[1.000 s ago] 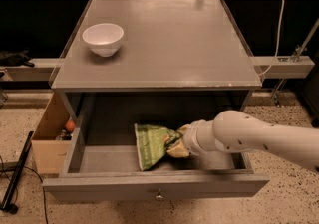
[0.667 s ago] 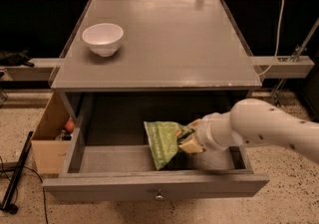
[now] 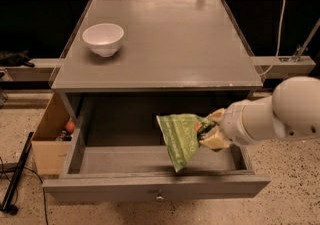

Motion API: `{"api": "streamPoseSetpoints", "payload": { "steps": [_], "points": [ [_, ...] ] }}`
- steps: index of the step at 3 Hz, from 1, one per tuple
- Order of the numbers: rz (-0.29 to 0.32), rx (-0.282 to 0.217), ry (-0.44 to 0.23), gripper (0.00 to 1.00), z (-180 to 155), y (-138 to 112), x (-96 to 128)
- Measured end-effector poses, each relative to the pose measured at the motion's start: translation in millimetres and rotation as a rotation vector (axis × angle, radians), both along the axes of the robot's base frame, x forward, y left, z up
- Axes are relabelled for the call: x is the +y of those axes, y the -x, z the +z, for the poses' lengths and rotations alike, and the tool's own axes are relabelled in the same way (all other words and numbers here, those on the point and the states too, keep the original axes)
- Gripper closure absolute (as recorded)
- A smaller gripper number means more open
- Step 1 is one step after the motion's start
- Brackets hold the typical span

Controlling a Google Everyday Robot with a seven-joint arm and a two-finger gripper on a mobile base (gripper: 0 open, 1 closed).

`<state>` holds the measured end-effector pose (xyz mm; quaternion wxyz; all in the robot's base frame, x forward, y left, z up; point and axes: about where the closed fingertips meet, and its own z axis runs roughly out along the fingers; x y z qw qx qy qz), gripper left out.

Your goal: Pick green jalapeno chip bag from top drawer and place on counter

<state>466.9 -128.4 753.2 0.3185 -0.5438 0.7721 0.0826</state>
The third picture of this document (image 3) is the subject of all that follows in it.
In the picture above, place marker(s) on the metal drawer knob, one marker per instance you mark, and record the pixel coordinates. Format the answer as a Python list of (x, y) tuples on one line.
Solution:
[(159, 196)]

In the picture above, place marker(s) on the white ceramic bowl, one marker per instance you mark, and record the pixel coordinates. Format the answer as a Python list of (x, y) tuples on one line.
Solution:
[(103, 39)]

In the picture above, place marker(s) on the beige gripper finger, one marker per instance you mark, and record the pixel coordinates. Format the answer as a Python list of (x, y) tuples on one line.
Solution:
[(215, 139), (216, 116)]

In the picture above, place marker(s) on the black bar on floor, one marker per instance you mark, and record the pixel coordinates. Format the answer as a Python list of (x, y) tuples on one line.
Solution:
[(15, 169)]

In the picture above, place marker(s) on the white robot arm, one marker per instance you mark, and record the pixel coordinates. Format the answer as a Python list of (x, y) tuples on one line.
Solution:
[(291, 112)]

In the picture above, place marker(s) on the orange round fruit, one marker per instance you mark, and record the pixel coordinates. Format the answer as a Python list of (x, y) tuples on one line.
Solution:
[(70, 127)]

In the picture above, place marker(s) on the green jalapeno chip bag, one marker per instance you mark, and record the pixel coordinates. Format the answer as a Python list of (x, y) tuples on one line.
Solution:
[(181, 134)]

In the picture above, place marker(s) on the black object on rail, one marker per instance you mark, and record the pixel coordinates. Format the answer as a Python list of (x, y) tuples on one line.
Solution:
[(14, 59)]

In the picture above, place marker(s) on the grey wooden cabinet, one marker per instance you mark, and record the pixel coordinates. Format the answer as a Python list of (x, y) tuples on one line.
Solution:
[(178, 45)]

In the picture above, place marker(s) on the brown cardboard box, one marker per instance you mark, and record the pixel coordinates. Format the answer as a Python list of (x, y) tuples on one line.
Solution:
[(51, 142)]

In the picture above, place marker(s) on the grey open top drawer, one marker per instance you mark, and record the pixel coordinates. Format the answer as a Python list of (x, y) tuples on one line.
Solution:
[(118, 154)]

